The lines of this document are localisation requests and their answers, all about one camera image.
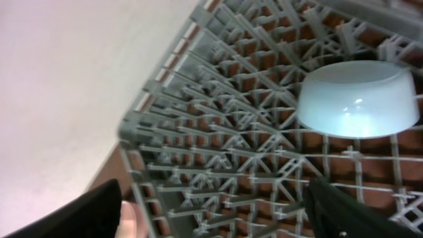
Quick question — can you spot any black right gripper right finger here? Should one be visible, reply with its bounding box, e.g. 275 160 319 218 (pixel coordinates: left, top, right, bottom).
303 178 420 238

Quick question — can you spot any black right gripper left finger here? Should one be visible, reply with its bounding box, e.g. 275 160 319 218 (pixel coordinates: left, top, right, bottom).
7 179 122 238

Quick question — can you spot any light blue bowl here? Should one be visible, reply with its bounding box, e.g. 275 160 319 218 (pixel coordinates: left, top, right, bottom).
296 60 420 138

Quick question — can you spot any grey dishwasher rack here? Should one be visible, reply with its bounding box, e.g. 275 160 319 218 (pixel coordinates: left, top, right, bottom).
119 0 422 237

